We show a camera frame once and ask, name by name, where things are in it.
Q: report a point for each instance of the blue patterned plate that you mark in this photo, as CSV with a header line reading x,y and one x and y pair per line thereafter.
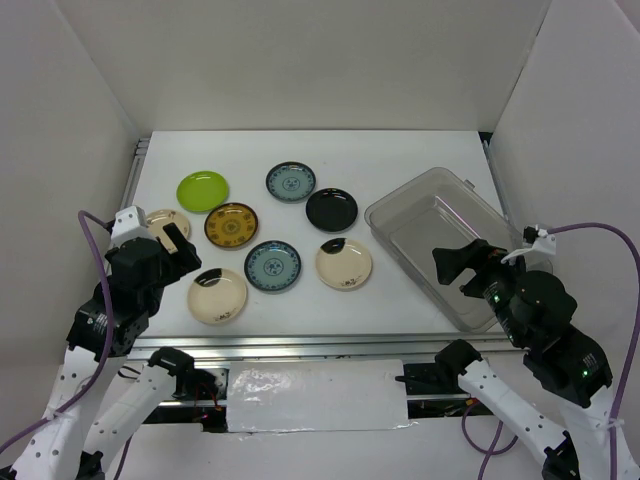
x,y
272,266
290,182

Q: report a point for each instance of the cream floral plate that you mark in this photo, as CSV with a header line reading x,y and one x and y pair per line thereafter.
x,y
158,219

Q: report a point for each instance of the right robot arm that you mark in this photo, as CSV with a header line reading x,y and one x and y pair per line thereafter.
x,y
535,311

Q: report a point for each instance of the lime green plate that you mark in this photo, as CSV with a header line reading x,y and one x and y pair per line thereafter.
x,y
202,191

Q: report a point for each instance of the cream plate black patch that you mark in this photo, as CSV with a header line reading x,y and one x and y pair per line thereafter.
x,y
343,263
216,296

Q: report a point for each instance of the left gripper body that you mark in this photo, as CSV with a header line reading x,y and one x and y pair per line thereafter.
x,y
153,298

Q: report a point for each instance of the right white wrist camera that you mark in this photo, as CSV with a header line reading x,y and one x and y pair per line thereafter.
x,y
537,243

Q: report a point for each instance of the yellow brown patterned plate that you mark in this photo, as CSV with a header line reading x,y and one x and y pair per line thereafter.
x,y
231,225

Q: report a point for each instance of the aluminium front rail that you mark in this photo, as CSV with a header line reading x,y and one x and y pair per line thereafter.
x,y
317,347

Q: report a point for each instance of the white foil cover panel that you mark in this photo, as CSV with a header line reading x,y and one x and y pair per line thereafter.
x,y
341,395

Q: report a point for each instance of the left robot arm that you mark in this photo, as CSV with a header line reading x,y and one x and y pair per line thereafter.
x,y
74,439

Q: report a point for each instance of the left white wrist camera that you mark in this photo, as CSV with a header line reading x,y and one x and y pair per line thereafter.
x,y
129,223

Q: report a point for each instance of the aluminium side rail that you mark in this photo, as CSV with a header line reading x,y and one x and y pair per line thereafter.
x,y
485,138
135,172

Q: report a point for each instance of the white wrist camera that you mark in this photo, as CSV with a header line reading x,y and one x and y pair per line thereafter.
x,y
129,223
537,243

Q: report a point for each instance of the left aluminium side rail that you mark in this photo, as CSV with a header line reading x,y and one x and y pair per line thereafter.
x,y
135,172

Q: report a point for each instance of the clear plastic bin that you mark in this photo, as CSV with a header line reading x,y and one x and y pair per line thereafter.
x,y
438,210

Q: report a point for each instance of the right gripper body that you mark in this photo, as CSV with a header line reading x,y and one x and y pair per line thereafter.
x,y
493,283

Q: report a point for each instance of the right aluminium side rail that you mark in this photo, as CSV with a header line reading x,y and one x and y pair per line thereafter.
x,y
485,138

